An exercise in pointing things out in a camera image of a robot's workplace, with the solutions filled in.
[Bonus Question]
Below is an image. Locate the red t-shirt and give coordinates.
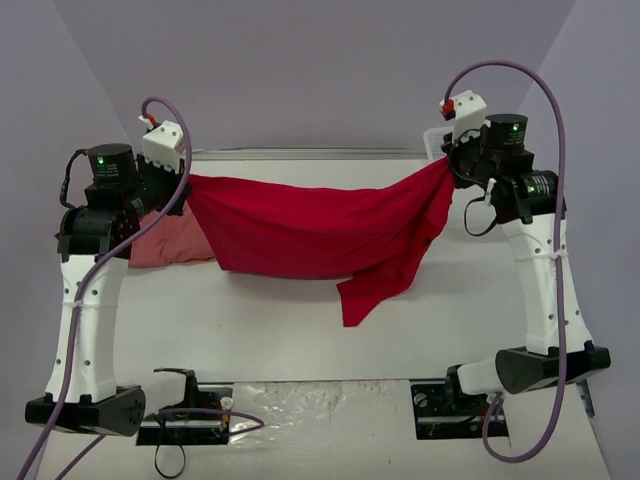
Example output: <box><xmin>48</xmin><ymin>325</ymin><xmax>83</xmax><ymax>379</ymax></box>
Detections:
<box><xmin>188</xmin><ymin>159</ymin><xmax>454</xmax><ymax>328</ymax></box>

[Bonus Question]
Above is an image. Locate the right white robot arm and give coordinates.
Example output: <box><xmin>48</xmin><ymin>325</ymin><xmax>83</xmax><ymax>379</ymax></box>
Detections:
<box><xmin>442</xmin><ymin>114</ymin><xmax>611</xmax><ymax>413</ymax></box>

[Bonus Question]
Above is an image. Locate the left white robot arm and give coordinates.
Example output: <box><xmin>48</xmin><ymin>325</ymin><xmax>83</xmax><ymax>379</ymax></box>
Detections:
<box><xmin>25</xmin><ymin>143</ymin><xmax>190</xmax><ymax>437</ymax></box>

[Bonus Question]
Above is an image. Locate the white plastic basket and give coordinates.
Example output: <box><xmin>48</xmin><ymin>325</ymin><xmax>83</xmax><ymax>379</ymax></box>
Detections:
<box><xmin>423</xmin><ymin>127</ymin><xmax>452</xmax><ymax>163</ymax></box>

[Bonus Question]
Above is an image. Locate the pink folded t-shirt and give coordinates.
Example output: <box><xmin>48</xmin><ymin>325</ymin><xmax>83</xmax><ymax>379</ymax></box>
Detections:
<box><xmin>129</xmin><ymin>205</ymin><xmax>215</xmax><ymax>268</ymax></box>

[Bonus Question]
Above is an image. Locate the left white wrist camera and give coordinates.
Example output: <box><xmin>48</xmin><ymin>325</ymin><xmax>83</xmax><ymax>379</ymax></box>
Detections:
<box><xmin>142</xmin><ymin>121</ymin><xmax>185</xmax><ymax>173</ymax></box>

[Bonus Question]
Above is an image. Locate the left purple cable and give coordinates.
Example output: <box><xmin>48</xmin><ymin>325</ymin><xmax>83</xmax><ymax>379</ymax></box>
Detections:
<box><xmin>17</xmin><ymin>97</ymin><xmax>266</xmax><ymax>480</ymax></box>

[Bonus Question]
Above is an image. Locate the purple cable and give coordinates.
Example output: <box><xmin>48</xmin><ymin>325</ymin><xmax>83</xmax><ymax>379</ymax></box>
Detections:
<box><xmin>17</xmin><ymin>97</ymin><xmax>266</xmax><ymax>480</ymax></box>
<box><xmin>443</xmin><ymin>60</ymin><xmax>574</xmax><ymax>461</ymax></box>

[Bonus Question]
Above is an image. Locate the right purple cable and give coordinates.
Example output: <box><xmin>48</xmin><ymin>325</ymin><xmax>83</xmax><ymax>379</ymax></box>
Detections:
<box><xmin>443</xmin><ymin>60</ymin><xmax>574</xmax><ymax>461</ymax></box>

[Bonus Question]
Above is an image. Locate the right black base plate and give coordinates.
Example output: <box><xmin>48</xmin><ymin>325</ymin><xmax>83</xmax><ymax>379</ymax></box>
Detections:
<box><xmin>409</xmin><ymin>365</ymin><xmax>489</xmax><ymax>441</ymax></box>

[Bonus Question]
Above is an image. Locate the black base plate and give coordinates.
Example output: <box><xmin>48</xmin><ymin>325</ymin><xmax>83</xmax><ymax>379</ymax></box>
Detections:
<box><xmin>136</xmin><ymin>368</ymin><xmax>233</xmax><ymax>447</ymax></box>
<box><xmin>409</xmin><ymin>365</ymin><xmax>489</xmax><ymax>441</ymax></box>

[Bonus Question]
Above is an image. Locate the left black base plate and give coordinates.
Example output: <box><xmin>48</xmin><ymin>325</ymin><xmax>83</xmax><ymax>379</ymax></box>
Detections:
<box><xmin>136</xmin><ymin>368</ymin><xmax>233</xmax><ymax>447</ymax></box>

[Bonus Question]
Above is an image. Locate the black cable loop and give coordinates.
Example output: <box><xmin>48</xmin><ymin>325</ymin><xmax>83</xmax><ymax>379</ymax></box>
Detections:
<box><xmin>153</xmin><ymin>442</ymin><xmax>189</xmax><ymax>477</ymax></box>

